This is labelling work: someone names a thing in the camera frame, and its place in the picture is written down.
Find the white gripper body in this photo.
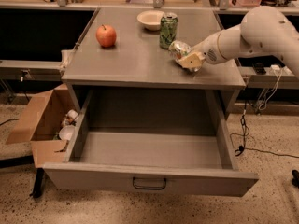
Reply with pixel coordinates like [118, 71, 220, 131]
[192, 34, 222, 64]

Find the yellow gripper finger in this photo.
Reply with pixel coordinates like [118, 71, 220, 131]
[179, 52, 205, 69]

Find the crushed silver green 7up can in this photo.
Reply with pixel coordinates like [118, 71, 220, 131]
[168, 40, 202, 72]

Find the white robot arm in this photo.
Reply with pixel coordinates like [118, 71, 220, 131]
[178, 6, 299, 77]

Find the upright green soda can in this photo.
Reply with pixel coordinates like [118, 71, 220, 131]
[159, 12, 178, 49]

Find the grey cabinet counter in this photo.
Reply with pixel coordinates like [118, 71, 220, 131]
[62, 7, 245, 92]

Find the open grey top drawer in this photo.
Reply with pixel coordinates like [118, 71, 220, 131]
[44, 87, 259, 197]

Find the black device on ledge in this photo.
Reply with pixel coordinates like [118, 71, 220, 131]
[252, 63, 266, 75]

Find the white ceramic bowl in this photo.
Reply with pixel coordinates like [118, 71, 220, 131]
[137, 10, 164, 31]

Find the white power adapter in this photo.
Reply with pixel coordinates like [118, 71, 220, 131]
[270, 64, 281, 73]

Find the red apple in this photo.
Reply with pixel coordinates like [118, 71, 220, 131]
[96, 24, 117, 48]

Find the white cup in box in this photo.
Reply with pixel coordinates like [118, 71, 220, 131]
[59, 125, 75, 141]

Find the brown cardboard box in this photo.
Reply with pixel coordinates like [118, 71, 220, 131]
[7, 84, 75, 168]

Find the black cable on floor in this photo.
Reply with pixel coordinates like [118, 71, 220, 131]
[229, 100, 299, 160]

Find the black drawer handle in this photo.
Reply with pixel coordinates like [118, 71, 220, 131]
[132, 177, 167, 190]

